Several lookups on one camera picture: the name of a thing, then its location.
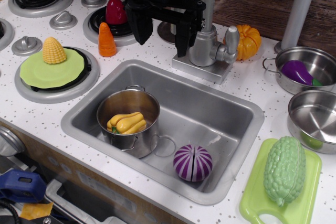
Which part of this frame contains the orange toy pumpkin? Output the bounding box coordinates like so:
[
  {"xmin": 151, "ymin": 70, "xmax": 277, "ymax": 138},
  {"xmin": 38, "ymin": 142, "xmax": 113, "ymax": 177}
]
[{"xmin": 235, "ymin": 24, "xmax": 262, "ymax": 60}]

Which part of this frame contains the back left stove burner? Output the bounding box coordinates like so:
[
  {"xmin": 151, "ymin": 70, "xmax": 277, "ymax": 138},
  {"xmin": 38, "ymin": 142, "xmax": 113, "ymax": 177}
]
[{"xmin": 8, "ymin": 0, "xmax": 73, "ymax": 18}]

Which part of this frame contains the back right stove burner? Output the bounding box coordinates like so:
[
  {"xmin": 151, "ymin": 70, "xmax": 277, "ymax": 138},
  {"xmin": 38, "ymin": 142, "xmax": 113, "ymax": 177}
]
[{"xmin": 82, "ymin": 7, "xmax": 137, "ymax": 47}]

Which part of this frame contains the empty steel pot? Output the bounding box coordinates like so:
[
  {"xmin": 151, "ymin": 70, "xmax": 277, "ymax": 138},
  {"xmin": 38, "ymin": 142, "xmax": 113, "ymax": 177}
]
[{"xmin": 287, "ymin": 90, "xmax": 335, "ymax": 154}]

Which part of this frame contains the purple striped toy onion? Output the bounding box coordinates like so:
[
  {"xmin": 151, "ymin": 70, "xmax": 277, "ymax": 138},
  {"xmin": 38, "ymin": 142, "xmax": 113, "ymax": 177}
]
[{"xmin": 173, "ymin": 144, "xmax": 213, "ymax": 182}]

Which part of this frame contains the front stove burner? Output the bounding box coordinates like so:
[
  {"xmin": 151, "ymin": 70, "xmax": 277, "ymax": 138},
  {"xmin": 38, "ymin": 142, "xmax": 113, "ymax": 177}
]
[{"xmin": 15, "ymin": 47, "xmax": 100, "ymax": 104}]

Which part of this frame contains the silver stove knob back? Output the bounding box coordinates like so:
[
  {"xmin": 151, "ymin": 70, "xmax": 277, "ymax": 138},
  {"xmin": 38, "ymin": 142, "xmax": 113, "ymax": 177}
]
[{"xmin": 81, "ymin": 0, "xmax": 107, "ymax": 8}]

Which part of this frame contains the silver stove knob middle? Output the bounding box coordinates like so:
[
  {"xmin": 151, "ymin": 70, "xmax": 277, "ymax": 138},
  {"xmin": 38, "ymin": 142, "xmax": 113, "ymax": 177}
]
[{"xmin": 49, "ymin": 10, "xmax": 78, "ymax": 30}]

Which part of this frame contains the left edge stove burner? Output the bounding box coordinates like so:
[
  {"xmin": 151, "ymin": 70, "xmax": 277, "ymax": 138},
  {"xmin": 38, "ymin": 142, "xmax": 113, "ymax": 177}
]
[{"xmin": 0, "ymin": 18, "xmax": 15, "ymax": 50}]

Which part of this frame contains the green toy bitter melon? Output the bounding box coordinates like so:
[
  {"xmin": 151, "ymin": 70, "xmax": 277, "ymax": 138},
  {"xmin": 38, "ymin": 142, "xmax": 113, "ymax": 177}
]
[{"xmin": 263, "ymin": 136, "xmax": 306, "ymax": 207}]

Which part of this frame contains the silver stove knob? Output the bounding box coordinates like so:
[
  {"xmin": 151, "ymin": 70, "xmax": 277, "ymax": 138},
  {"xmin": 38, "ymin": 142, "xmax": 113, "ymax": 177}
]
[
  {"xmin": 12, "ymin": 36, "xmax": 43, "ymax": 56},
  {"xmin": 49, "ymin": 10, "xmax": 78, "ymax": 30},
  {"xmin": 81, "ymin": 0, "xmax": 107, "ymax": 8}
]

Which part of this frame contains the steel pot with eggplant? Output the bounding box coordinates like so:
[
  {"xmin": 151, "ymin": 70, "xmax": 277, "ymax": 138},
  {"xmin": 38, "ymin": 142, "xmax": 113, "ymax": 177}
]
[{"xmin": 262, "ymin": 47, "xmax": 335, "ymax": 94}]

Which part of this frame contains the steel pot in sink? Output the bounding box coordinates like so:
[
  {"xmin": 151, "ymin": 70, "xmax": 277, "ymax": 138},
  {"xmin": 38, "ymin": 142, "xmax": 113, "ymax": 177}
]
[{"xmin": 97, "ymin": 88, "xmax": 160, "ymax": 158}]

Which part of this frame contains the grey vertical pole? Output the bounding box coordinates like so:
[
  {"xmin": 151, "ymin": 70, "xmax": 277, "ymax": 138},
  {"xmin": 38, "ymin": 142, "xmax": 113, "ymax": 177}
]
[{"xmin": 274, "ymin": 0, "xmax": 312, "ymax": 53}]

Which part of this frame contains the silver toy faucet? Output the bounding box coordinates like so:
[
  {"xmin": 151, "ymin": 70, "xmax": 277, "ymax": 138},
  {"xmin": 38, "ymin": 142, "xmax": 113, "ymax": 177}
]
[{"xmin": 172, "ymin": 0, "xmax": 239, "ymax": 84}]

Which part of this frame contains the lime green cutting board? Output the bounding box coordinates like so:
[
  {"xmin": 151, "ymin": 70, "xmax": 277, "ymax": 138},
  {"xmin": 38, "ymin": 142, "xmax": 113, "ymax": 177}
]
[{"xmin": 239, "ymin": 138, "xmax": 322, "ymax": 223}]

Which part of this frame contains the blue clamp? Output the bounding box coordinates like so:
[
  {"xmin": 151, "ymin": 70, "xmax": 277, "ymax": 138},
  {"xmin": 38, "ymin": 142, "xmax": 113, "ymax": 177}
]
[{"xmin": 1, "ymin": 169, "xmax": 47, "ymax": 203}]

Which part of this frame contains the red toy pepper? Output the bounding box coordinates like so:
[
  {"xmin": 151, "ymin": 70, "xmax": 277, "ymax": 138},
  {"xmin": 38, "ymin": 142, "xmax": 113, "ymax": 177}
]
[{"xmin": 105, "ymin": 0, "xmax": 128, "ymax": 25}]

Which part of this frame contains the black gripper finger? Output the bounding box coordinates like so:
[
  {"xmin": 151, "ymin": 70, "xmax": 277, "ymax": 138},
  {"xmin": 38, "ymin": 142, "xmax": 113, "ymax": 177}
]
[
  {"xmin": 125, "ymin": 0, "xmax": 153, "ymax": 45},
  {"xmin": 175, "ymin": 10, "xmax": 203, "ymax": 57}
]

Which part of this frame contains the purple toy eggplant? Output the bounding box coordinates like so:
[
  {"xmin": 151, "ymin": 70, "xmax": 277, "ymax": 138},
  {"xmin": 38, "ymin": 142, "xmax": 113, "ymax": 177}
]
[{"xmin": 281, "ymin": 60, "xmax": 322, "ymax": 87}]

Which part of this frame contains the silver stove knob front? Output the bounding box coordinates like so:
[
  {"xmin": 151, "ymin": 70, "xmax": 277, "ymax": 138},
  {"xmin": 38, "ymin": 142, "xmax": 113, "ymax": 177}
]
[{"xmin": 12, "ymin": 36, "xmax": 43, "ymax": 56}]

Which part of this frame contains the yellow toy corn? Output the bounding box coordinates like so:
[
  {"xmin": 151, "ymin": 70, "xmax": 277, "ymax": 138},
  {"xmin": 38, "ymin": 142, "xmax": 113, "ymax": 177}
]
[{"xmin": 42, "ymin": 37, "xmax": 67, "ymax": 65}]

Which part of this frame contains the light green plate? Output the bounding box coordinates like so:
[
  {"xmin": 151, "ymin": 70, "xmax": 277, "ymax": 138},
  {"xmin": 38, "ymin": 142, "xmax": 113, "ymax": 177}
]
[{"xmin": 19, "ymin": 48, "xmax": 85, "ymax": 89}]

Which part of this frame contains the orange toy carrot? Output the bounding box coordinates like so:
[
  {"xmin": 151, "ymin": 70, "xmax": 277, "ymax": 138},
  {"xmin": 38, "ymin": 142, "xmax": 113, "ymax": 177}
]
[{"xmin": 98, "ymin": 22, "xmax": 117, "ymax": 57}]

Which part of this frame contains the yellow toy bell pepper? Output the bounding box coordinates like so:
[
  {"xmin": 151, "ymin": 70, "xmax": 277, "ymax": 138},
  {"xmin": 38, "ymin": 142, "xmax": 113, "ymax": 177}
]
[{"xmin": 107, "ymin": 112, "xmax": 146, "ymax": 134}]

